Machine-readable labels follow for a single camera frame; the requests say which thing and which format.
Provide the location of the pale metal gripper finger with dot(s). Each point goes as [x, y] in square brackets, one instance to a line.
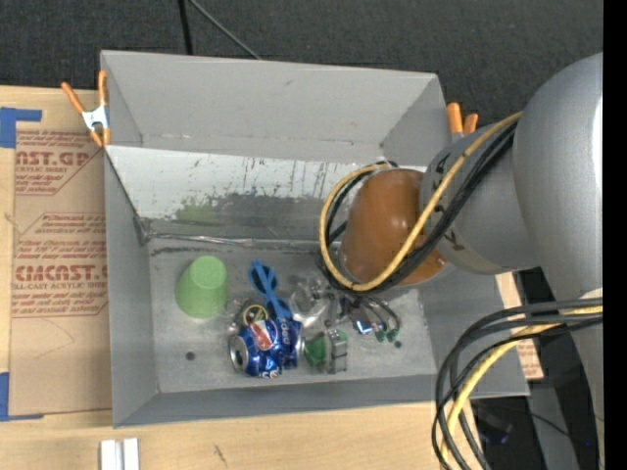
[337, 353]
[308, 311]

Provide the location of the small green block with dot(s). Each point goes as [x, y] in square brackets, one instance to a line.
[314, 350]

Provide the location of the blue sunglasses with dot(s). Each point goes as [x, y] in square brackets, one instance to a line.
[267, 284]

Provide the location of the crushed blue drink can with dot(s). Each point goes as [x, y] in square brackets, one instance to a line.
[262, 353]

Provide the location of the green plastic cup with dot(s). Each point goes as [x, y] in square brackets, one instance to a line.
[203, 289]

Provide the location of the grey metal bin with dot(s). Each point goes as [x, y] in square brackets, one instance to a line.
[274, 115]

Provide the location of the brown cardboard board red print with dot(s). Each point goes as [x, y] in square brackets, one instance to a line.
[59, 341]

